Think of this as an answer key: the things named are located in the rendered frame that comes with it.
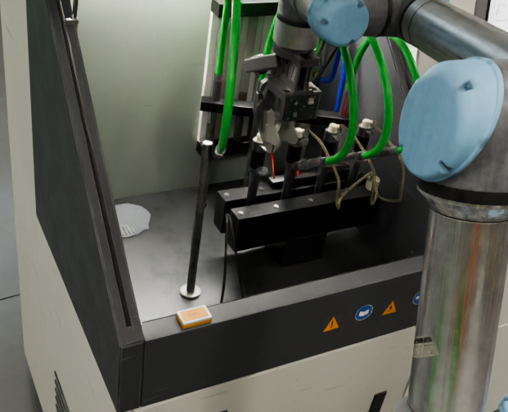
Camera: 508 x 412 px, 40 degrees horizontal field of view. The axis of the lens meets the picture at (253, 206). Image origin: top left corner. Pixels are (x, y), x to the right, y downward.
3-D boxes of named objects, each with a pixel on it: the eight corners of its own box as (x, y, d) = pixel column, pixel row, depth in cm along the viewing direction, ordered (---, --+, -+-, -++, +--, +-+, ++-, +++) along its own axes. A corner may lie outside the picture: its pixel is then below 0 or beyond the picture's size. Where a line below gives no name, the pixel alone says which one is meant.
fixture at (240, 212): (229, 279, 142) (239, 218, 133) (209, 249, 149) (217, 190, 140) (366, 248, 157) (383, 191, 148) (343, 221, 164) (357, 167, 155)
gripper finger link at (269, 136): (267, 167, 123) (276, 121, 118) (253, 150, 128) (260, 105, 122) (283, 165, 125) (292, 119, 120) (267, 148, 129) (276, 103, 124)
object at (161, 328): (140, 408, 118) (145, 341, 109) (132, 388, 121) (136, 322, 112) (427, 322, 145) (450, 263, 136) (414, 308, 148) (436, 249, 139)
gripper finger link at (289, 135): (283, 165, 125) (292, 119, 120) (267, 148, 129) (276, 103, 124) (298, 163, 126) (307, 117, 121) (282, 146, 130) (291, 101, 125)
